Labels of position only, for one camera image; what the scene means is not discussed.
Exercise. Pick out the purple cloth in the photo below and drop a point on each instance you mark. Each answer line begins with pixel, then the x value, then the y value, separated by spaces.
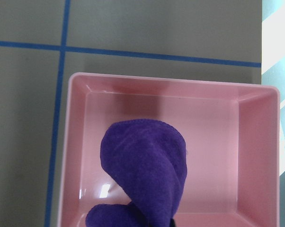
pixel 147 159

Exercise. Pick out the pink plastic bin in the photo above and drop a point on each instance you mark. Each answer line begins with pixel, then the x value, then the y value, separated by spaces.
pixel 231 132

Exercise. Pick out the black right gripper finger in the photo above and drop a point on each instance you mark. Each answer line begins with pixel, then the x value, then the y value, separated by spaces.
pixel 172 223

